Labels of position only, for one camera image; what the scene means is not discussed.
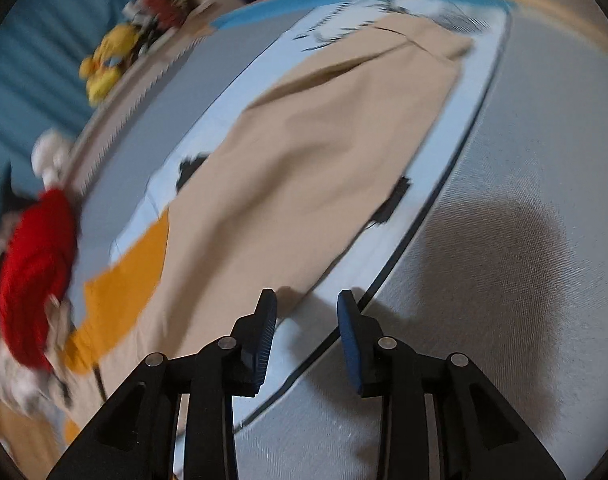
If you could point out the bed with grey sheet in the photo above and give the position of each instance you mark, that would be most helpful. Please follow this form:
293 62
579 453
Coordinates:
534 135

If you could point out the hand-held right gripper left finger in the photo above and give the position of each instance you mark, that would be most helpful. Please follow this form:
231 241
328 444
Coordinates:
264 340

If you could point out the yellow plush toy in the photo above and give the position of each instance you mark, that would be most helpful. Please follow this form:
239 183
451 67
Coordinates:
106 60

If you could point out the wooden bed frame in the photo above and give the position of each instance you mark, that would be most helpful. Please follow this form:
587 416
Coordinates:
19 430

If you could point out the printed light blue blanket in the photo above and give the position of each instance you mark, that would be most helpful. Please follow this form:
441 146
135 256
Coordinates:
456 130

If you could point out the dark teal cloth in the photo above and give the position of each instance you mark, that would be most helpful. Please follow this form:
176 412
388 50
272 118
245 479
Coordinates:
1 200

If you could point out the beige and orange shirt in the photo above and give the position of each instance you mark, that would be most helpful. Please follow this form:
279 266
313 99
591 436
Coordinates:
309 160

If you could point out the white plush toy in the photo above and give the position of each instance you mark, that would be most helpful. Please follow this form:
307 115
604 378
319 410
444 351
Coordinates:
51 152

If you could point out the beige folded blanket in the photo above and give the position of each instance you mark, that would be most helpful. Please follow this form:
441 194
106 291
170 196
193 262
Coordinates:
19 380

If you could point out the blue curtain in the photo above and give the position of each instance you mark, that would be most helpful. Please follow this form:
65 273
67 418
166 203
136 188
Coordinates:
34 60

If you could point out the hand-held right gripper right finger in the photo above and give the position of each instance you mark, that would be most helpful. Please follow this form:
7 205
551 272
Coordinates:
348 340

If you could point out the red knitted sweater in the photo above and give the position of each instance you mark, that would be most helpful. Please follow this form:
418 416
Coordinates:
34 270

